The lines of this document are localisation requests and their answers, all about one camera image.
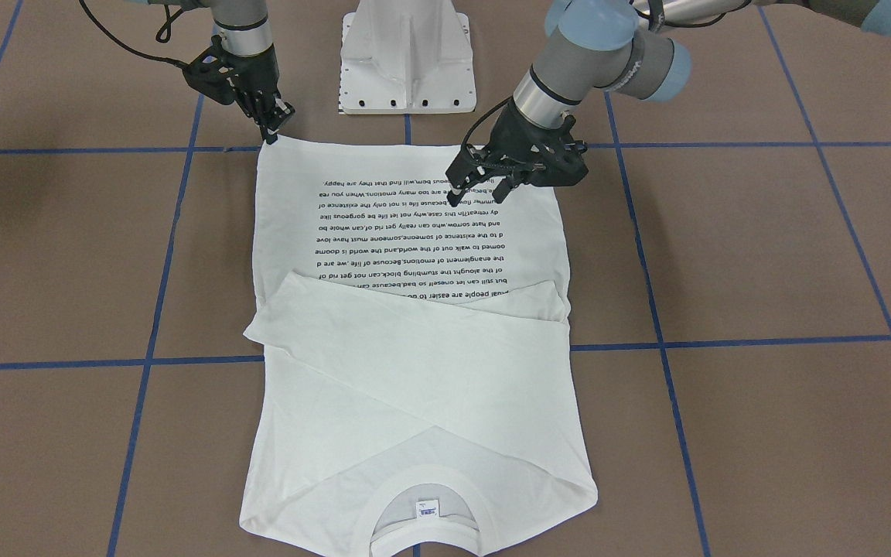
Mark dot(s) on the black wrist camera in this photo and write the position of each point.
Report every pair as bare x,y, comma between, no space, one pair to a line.
559,160
211,73

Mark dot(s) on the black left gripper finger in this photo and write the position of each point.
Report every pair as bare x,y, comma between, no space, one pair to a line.
462,176
505,186

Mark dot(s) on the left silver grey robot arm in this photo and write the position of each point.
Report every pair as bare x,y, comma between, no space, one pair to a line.
611,46

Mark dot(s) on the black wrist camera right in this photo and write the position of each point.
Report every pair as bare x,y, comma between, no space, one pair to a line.
211,73

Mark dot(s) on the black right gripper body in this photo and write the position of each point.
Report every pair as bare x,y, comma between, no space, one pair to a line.
254,73

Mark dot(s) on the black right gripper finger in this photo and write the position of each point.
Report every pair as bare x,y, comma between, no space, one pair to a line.
283,112
269,126

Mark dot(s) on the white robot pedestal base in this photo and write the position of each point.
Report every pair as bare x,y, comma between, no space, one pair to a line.
406,57

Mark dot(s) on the white printed long-sleeve shirt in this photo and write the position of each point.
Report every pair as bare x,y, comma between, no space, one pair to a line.
418,385

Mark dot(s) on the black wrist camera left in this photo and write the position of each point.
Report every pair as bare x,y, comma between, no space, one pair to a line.
559,160

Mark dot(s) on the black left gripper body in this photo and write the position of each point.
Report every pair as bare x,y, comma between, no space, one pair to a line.
513,136

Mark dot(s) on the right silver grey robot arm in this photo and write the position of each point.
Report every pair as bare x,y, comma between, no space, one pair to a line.
244,25

